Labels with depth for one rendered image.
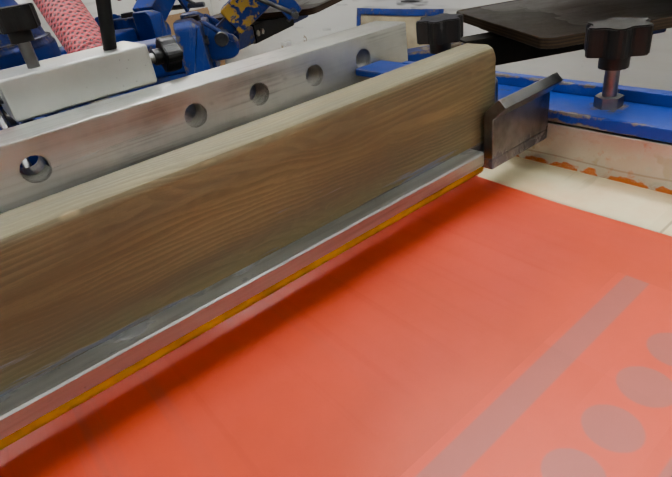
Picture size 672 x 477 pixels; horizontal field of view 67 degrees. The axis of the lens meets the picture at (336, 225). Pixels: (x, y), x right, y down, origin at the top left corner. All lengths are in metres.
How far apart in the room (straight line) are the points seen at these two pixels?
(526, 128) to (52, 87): 0.39
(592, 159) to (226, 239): 0.28
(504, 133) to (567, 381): 0.19
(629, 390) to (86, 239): 0.24
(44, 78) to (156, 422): 0.32
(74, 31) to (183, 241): 0.49
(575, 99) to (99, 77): 0.40
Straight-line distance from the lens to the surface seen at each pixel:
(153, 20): 1.23
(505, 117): 0.38
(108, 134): 0.46
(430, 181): 0.33
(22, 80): 0.50
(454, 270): 0.32
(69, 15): 0.72
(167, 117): 0.47
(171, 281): 0.26
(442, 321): 0.28
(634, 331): 0.29
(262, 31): 1.72
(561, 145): 0.44
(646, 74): 2.34
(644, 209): 0.39
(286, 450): 0.24
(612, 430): 0.24
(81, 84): 0.50
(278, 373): 0.27
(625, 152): 0.42
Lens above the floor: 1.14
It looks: 30 degrees down
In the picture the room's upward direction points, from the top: 9 degrees counter-clockwise
